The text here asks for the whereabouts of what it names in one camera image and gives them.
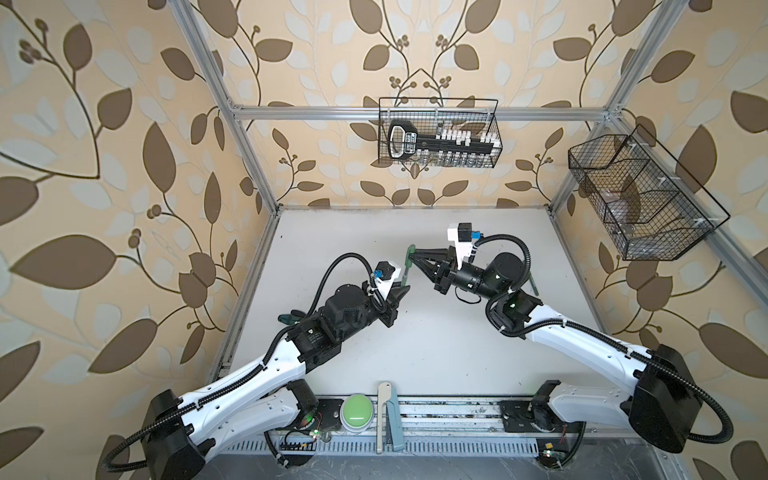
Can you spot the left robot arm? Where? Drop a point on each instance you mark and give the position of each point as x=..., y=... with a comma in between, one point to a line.
x=181, y=434

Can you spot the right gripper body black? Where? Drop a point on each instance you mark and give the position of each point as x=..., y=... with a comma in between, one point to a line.
x=445, y=282

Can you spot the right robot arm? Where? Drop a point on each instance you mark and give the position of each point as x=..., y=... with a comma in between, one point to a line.
x=651, y=390

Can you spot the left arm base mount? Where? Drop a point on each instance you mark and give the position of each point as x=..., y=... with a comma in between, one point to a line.
x=325, y=416

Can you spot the wire basket wall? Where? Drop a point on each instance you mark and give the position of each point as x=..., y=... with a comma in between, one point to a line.
x=652, y=206
x=428, y=114

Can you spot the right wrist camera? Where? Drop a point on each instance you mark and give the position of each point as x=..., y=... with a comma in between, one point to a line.
x=463, y=237

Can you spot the green pen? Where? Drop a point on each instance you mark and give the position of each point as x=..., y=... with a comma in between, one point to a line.
x=404, y=279
x=533, y=285

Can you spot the wire basket right wall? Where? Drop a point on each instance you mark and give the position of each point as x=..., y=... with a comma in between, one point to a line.
x=652, y=206

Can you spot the black socket holder tool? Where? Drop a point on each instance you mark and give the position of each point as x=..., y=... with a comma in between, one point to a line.
x=403, y=140

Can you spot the beige blue handled tool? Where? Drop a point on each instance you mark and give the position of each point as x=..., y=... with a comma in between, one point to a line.
x=389, y=430

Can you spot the wire basket back wall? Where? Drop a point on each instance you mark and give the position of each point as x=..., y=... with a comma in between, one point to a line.
x=428, y=114

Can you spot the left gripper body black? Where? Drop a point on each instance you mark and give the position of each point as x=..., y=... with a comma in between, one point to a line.
x=368, y=312

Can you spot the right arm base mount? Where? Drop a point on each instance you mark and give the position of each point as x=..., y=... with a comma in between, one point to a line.
x=522, y=415

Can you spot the green push button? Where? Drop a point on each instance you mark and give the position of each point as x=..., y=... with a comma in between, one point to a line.
x=356, y=413

